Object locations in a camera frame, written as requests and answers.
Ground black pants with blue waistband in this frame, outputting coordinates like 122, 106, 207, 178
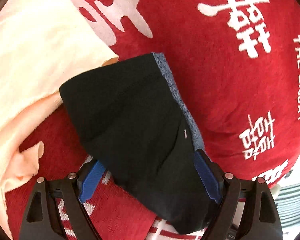
59, 53, 217, 234

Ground red blanket with white characters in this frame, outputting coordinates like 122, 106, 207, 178
7, 0, 300, 239

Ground peach white folded towel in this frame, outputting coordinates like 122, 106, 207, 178
0, 0, 118, 234

